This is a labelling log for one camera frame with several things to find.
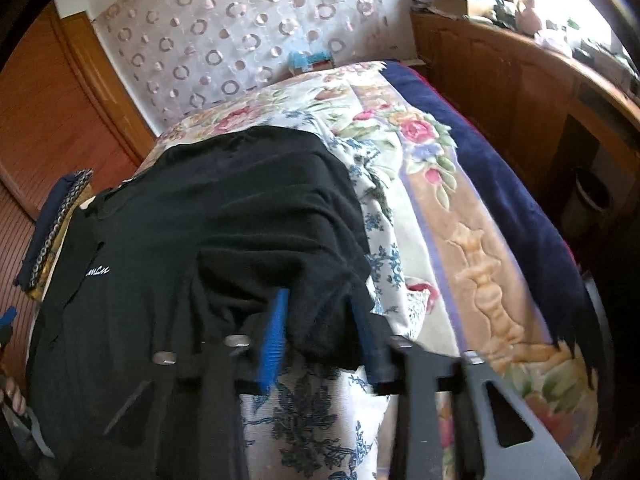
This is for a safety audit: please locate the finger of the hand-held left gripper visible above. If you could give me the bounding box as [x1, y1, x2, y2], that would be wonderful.
[0, 307, 19, 356]

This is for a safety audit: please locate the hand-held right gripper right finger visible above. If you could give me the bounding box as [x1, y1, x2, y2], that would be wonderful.
[352, 305, 581, 480]

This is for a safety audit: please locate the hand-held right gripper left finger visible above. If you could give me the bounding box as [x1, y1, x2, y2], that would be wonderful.
[60, 287, 292, 480]

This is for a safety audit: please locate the black shirt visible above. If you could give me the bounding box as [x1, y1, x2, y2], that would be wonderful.
[25, 125, 397, 480]

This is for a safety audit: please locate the floral blanket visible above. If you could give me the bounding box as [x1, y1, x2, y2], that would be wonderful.
[155, 60, 601, 480]

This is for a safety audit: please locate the wooden wardrobe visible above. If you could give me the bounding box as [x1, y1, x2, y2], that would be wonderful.
[0, 2, 157, 386]

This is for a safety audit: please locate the navy blue blanket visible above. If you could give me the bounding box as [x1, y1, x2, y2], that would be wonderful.
[380, 60, 597, 391]

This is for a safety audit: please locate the grey trash bin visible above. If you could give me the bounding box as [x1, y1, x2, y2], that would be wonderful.
[560, 167, 612, 239]

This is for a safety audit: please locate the cardboard box with blue packets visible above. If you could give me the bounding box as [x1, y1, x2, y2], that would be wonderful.
[289, 51, 335, 74]

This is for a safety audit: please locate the wooden desk cabinet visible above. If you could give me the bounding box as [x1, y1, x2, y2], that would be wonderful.
[410, 10, 640, 281]

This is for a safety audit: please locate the flat cardboard box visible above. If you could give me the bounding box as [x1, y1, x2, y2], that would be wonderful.
[434, 0, 501, 19]

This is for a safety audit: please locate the folded navy chain-patterned cloth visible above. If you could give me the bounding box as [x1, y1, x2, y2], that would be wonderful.
[15, 170, 94, 291]

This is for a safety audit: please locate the circle patterned wall cloth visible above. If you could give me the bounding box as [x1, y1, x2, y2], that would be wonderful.
[92, 0, 417, 136]

